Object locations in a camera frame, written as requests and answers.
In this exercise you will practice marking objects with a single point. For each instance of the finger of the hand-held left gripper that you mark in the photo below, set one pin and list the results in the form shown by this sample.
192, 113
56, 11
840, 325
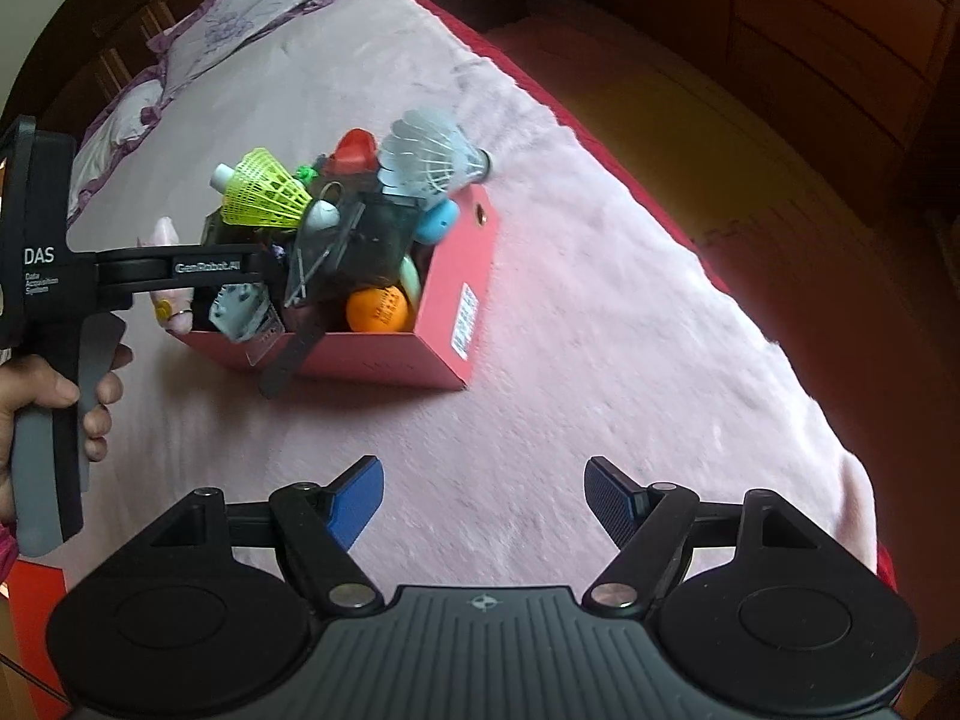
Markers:
276, 274

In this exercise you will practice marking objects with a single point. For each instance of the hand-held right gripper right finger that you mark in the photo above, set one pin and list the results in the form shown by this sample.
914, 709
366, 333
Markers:
607, 499

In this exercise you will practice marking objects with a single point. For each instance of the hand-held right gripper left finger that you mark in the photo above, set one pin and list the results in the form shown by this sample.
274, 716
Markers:
356, 502

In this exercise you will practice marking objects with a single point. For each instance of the blue-grey square plate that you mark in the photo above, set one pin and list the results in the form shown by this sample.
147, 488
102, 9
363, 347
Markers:
240, 311

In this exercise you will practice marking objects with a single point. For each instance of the yellow plastic shuttlecock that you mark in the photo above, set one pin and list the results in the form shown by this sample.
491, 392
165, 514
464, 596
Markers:
262, 191

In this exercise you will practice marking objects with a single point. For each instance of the black plastic bracket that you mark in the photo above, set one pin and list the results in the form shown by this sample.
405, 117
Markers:
292, 360

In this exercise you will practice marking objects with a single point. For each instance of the mint green plastic spatula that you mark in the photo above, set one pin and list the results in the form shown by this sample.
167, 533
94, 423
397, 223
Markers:
409, 277

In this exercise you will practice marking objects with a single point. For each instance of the pink cardboard box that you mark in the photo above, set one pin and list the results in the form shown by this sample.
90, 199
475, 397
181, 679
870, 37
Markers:
450, 292

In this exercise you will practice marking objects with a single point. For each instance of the person's left forearm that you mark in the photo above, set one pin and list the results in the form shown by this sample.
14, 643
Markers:
4, 510

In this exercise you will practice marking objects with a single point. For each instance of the person's left hand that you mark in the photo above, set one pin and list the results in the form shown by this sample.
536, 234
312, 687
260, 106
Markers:
41, 388

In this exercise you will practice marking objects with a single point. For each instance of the white oval plastic piece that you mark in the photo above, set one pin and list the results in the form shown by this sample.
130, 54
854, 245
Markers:
322, 217

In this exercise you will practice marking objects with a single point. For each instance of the green plastic piece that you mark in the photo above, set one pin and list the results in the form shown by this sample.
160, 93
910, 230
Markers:
304, 174

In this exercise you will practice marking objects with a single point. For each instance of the orange ball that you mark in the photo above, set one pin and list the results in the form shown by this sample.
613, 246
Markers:
379, 311

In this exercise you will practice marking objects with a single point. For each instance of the dark grey square plate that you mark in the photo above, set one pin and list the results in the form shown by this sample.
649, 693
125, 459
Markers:
386, 240

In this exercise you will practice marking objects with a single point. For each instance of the red plastic piece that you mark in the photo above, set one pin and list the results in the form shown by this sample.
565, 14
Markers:
356, 151

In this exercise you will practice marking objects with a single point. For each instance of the white pillow purple trim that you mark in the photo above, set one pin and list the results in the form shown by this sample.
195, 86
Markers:
247, 0
112, 131

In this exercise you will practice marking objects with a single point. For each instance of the light blue plastic piece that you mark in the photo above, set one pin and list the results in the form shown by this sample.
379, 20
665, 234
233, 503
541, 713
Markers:
436, 221

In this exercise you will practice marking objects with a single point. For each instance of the white feather shuttlecock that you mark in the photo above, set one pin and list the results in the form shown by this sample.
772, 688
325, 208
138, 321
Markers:
424, 154

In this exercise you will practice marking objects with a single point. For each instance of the dark wooden headboard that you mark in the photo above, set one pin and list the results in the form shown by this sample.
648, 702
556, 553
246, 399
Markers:
112, 37

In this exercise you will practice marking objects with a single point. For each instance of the wooden wardrobe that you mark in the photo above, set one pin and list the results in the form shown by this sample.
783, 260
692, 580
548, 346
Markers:
825, 30

